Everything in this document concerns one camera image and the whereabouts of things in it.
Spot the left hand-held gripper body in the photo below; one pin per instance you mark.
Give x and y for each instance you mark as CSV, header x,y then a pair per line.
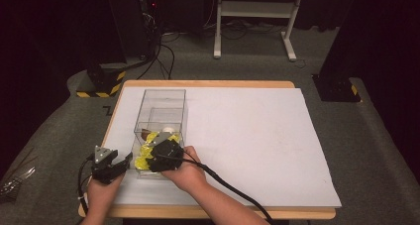
x,y
104,170

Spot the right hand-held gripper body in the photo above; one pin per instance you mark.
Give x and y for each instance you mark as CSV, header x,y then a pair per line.
x,y
165,157

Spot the yellow foil candy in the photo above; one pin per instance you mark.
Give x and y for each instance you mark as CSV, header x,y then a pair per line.
x,y
152,137
142,163
145,150
174,138

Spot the clear plastic storage box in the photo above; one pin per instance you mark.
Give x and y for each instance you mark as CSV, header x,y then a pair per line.
x,y
161,109

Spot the person's left hand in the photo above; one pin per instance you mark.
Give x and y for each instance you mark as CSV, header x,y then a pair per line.
x,y
102,192

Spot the person's right hand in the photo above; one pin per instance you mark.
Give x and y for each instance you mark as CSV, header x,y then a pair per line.
x,y
186,173

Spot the white round candy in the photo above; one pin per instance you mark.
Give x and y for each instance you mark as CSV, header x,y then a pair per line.
x,y
167,130

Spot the brown wrapped candy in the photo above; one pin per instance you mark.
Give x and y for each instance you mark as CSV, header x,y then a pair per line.
x,y
145,134

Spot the black stand with striped base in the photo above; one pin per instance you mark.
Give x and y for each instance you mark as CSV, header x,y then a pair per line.
x,y
104,78

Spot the wooden table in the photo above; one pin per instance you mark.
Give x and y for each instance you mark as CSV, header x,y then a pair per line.
x,y
211,83

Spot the white table sheet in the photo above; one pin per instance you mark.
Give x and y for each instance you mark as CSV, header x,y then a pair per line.
x,y
251,142

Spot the clear plastic wrap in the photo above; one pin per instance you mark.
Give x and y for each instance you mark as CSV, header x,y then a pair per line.
x,y
15,178

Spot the white metal stand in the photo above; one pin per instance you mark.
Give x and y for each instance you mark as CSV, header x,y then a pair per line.
x,y
254,9

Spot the black stand with dark base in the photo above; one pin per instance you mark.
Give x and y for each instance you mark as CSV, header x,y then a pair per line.
x,y
340,86

